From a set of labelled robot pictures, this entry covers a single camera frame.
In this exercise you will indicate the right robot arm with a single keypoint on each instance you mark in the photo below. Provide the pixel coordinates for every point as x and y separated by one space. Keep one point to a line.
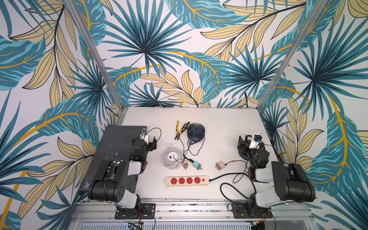
289 182

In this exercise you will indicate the dark blue fan right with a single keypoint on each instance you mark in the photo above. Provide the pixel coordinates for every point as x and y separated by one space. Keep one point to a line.
245 153

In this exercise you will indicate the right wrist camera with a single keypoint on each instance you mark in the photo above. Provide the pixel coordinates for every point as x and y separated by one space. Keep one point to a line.
255 141

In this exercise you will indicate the white desk fan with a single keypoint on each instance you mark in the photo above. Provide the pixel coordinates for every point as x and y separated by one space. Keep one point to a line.
171 157

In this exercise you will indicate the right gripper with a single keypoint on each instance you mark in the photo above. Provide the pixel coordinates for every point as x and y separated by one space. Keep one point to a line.
245 143

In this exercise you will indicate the dark grey flat device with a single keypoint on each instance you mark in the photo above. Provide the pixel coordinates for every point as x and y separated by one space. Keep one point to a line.
116 145

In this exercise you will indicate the teal plug adapter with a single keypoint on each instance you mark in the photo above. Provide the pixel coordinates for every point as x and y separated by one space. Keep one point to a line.
197 165

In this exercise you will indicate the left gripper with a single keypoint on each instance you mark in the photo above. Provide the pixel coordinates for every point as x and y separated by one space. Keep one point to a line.
152 144

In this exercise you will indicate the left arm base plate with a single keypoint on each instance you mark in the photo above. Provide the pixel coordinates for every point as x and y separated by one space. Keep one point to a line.
135 211

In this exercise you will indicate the yellow black pliers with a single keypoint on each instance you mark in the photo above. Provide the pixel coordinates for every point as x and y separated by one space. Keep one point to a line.
180 130

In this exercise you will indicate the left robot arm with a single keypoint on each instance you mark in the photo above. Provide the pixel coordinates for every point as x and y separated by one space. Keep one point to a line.
112 179

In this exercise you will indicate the small pink plug adapter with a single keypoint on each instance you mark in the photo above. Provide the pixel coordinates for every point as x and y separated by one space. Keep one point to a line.
185 164

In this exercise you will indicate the beige red power strip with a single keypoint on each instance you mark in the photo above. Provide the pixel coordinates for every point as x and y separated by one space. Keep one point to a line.
181 181

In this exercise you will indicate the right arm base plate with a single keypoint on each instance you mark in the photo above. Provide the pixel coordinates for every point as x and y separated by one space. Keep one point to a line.
241 212

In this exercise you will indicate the aluminium front rail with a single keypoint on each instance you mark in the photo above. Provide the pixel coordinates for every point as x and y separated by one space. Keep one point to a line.
188 210

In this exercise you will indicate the dark blue fan centre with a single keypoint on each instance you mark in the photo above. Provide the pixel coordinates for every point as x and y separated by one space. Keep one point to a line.
195 133

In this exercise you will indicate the dark blue fan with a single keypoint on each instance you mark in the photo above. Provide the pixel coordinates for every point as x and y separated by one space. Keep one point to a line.
245 153
195 133

